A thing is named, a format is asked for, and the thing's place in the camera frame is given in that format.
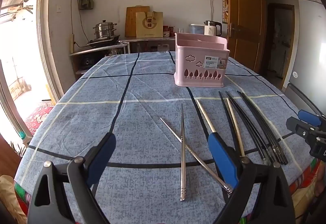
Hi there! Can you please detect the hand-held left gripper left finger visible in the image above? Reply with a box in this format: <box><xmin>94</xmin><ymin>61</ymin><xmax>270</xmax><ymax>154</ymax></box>
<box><xmin>27</xmin><ymin>133</ymin><xmax>117</xmax><ymax>224</ymax></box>

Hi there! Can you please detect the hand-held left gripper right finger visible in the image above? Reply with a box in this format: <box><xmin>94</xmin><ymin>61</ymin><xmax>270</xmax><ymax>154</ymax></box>
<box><xmin>207</xmin><ymin>132</ymin><xmax>293</xmax><ymax>224</ymax></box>

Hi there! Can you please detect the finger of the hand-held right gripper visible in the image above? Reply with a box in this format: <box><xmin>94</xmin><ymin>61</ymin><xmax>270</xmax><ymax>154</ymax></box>
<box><xmin>286</xmin><ymin>116</ymin><xmax>319</xmax><ymax>139</ymax></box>
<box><xmin>297</xmin><ymin>109</ymin><xmax>326</xmax><ymax>128</ymax></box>

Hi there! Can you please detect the beige chopstick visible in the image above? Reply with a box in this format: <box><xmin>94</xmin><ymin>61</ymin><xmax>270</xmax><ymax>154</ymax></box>
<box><xmin>196</xmin><ymin>99</ymin><xmax>217</xmax><ymax>136</ymax></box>
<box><xmin>226</xmin><ymin>98</ymin><xmax>246</xmax><ymax>157</ymax></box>

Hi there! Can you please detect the steel chopstick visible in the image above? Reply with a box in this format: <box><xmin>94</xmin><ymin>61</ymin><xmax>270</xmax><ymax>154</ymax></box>
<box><xmin>180</xmin><ymin>103</ymin><xmax>186</xmax><ymax>201</ymax></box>
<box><xmin>160</xmin><ymin>117</ymin><xmax>233</xmax><ymax>194</ymax></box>

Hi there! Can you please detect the pink plastic basket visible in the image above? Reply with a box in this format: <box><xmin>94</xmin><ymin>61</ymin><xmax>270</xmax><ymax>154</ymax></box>
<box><xmin>174</xmin><ymin>32</ymin><xmax>230</xmax><ymax>87</ymax></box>

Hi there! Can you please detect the grey refrigerator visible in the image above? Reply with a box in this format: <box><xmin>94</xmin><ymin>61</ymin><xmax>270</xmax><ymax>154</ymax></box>
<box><xmin>281</xmin><ymin>0</ymin><xmax>326</xmax><ymax>117</ymax></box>

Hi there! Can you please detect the red patterned rug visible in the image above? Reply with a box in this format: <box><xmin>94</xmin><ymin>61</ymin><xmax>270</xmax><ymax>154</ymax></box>
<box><xmin>24</xmin><ymin>105</ymin><xmax>55</xmax><ymax>136</ymax></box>

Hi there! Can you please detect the white green plastic bottle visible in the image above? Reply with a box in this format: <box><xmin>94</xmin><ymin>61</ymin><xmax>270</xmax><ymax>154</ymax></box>
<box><xmin>19</xmin><ymin>131</ymin><xmax>33</xmax><ymax>148</ymax></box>

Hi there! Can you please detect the black kitchen appliance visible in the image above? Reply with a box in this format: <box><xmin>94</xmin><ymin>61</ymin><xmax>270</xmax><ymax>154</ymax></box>
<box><xmin>80</xmin><ymin>57</ymin><xmax>95</xmax><ymax>69</ymax></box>

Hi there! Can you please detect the wooden side shelf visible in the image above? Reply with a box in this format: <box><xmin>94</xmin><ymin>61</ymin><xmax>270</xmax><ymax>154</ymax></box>
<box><xmin>69</xmin><ymin>44</ymin><xmax>130</xmax><ymax>82</ymax></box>

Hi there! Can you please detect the crumpled brown paper bag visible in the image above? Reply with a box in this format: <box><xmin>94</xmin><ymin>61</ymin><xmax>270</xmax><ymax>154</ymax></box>
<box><xmin>0</xmin><ymin>175</ymin><xmax>27</xmax><ymax>224</ymax></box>

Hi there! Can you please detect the black induction cooker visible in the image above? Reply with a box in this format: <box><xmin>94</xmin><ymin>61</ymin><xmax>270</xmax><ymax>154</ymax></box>
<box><xmin>87</xmin><ymin>35</ymin><xmax>121</xmax><ymax>47</ymax></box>

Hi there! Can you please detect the white electric kettle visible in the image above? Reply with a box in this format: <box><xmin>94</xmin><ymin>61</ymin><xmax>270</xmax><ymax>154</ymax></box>
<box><xmin>204</xmin><ymin>20</ymin><xmax>222</xmax><ymax>36</ymax></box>

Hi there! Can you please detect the wooden door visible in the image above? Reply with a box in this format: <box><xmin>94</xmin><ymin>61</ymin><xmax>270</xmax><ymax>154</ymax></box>
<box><xmin>224</xmin><ymin>0</ymin><xmax>268</xmax><ymax>74</ymax></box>

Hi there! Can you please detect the steel steamer pot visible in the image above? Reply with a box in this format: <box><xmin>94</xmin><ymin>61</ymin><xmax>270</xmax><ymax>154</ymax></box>
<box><xmin>92</xmin><ymin>19</ymin><xmax>118</xmax><ymax>39</ymax></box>

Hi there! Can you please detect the clear plastic container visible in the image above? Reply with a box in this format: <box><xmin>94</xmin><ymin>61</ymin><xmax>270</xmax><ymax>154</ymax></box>
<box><xmin>189</xmin><ymin>23</ymin><xmax>206</xmax><ymax>35</ymax></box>

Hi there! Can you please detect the wooden cutting board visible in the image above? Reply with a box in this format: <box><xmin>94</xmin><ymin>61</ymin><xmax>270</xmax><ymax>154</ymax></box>
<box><xmin>125</xmin><ymin>5</ymin><xmax>151</xmax><ymax>37</ymax></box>

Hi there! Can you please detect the giraffe wall poster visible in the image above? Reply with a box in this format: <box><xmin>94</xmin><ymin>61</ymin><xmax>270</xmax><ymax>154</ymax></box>
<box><xmin>221</xmin><ymin>0</ymin><xmax>229</xmax><ymax>24</ymax></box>

